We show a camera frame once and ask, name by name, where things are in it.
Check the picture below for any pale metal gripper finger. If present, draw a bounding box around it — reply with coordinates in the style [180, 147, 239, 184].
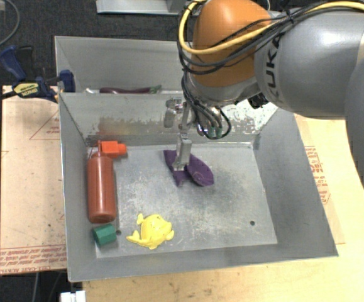
[173, 133, 185, 172]
[179, 138, 193, 173]

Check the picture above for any purple cloth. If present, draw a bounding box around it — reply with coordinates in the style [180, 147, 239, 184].
[163, 149, 215, 187]

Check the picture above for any grey metal bin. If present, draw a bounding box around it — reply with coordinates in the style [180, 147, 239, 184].
[54, 35, 339, 282]

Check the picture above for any yellow toy fish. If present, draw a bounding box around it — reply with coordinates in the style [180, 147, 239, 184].
[126, 213, 175, 250]

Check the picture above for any red-brown bottle with orange cap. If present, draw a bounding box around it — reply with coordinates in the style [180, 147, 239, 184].
[86, 140, 128, 225]

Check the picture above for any green hexagonal block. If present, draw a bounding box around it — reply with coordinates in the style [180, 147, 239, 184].
[91, 223, 118, 248]

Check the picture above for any brown cardboard board red print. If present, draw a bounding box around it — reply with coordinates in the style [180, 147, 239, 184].
[0, 85, 346, 276]

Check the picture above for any black cylinder on white bracket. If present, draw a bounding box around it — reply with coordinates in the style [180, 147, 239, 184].
[248, 92, 269, 109]

